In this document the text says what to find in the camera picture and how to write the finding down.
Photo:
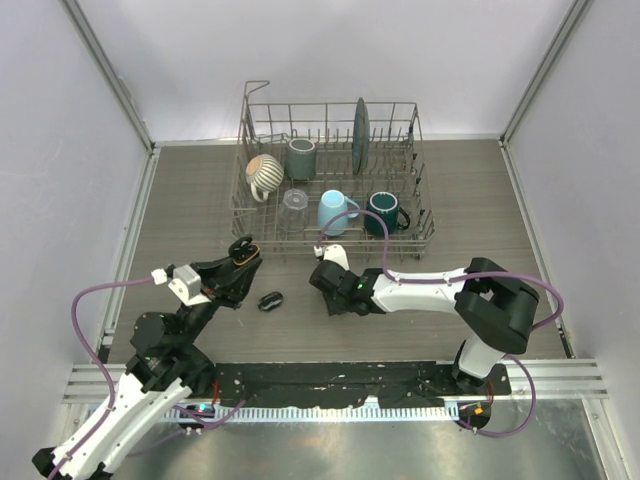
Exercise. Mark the striped beige mug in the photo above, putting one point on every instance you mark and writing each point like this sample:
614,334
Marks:
264,174

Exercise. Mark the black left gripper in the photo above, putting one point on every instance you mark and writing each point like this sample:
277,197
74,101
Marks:
224,281

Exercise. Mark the grey ceramic cup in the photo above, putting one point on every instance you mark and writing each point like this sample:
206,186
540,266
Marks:
300,163

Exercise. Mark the dark green mug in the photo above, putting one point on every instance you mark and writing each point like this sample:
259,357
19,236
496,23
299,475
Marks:
387,207

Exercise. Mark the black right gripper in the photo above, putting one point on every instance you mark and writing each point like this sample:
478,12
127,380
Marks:
334,308

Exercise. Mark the grey wire dish rack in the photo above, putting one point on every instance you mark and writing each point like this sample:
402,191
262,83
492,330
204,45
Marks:
395,164

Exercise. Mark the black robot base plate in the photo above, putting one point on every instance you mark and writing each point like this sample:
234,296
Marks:
340,385

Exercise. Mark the dark teal plate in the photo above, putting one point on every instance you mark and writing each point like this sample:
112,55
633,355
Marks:
361,137

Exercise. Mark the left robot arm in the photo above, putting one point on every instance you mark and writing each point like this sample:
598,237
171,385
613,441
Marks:
166,368

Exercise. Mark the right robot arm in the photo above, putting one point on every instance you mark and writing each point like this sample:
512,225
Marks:
499,310

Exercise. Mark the light blue mug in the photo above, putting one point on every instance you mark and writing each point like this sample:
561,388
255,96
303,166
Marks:
331,204

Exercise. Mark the clear drinking glass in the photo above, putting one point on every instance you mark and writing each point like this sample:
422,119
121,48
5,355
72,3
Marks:
292,215

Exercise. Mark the black earbud charging case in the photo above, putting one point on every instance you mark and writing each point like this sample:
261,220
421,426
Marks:
270,301

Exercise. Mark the white slotted cable duct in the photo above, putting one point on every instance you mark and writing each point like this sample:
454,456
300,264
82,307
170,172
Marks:
369,412

